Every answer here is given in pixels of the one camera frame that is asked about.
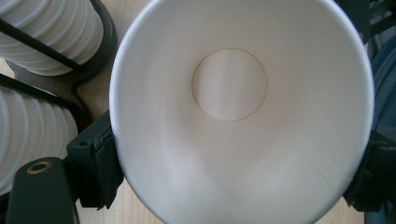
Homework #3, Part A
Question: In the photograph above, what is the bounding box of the blue grey curved object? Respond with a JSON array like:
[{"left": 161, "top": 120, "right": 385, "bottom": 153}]
[{"left": 368, "top": 34, "right": 396, "bottom": 143}]

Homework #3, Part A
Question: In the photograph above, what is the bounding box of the single white paper cup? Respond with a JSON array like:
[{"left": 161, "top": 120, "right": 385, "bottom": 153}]
[{"left": 108, "top": 0, "right": 375, "bottom": 224}]

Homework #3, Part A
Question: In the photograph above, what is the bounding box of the black wire cup rack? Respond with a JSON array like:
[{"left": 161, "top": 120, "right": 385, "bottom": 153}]
[{"left": 0, "top": 0, "right": 120, "bottom": 135}]

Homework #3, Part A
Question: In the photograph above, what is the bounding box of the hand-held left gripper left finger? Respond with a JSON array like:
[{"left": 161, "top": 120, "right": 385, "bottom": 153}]
[{"left": 65, "top": 110, "right": 125, "bottom": 211}]

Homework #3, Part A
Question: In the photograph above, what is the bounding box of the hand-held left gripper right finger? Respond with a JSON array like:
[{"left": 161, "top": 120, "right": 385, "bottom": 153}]
[{"left": 343, "top": 131, "right": 396, "bottom": 213}]

